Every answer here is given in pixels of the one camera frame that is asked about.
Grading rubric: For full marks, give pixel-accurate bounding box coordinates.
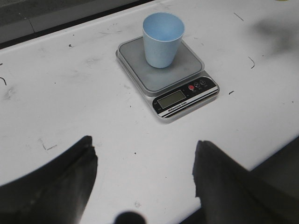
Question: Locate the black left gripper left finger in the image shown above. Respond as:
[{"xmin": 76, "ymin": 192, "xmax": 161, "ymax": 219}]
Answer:
[{"xmin": 0, "ymin": 136, "xmax": 98, "ymax": 224}]

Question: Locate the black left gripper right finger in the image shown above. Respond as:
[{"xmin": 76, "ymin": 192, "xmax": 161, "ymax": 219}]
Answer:
[{"xmin": 192, "ymin": 141, "xmax": 299, "ymax": 224}]

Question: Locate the light blue plastic cup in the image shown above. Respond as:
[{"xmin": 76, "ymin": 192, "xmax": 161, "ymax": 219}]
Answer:
[{"xmin": 142, "ymin": 12, "xmax": 185, "ymax": 69}]

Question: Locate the silver digital kitchen scale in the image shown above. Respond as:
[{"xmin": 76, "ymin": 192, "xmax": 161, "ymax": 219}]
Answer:
[{"xmin": 116, "ymin": 37, "xmax": 220, "ymax": 123}]

